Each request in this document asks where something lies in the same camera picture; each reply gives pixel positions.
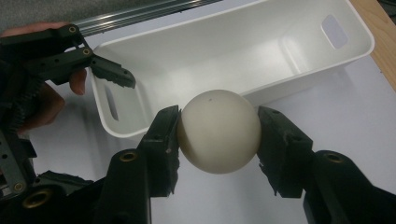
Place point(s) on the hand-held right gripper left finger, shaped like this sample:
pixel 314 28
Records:
pixel 162 149

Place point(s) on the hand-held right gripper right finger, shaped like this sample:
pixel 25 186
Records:
pixel 286 149

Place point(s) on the metal floor rail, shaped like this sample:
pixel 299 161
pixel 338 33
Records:
pixel 140 15

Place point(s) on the white ball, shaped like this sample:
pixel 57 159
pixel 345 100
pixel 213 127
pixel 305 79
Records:
pixel 218 130

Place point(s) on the white plastic bin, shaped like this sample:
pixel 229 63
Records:
pixel 233 56

